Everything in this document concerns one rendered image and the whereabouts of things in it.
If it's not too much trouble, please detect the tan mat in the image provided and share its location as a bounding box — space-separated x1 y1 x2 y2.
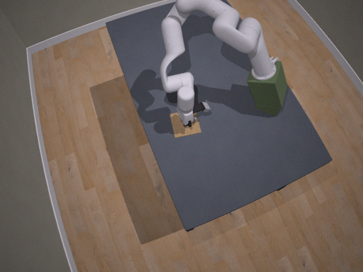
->
170 113 201 138

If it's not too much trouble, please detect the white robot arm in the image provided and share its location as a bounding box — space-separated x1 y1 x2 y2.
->
160 0 279 113

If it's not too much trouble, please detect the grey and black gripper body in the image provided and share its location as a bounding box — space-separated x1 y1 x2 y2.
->
177 104 194 125

